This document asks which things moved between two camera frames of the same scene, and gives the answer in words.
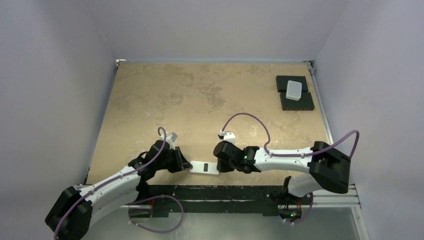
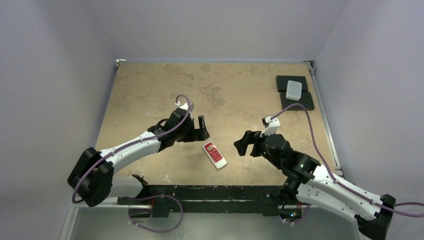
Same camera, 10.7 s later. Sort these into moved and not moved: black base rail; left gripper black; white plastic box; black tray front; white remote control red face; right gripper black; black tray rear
Moved: left gripper black; white remote control red face; right gripper black
Not moved: black tray rear; white plastic box; black tray front; black base rail
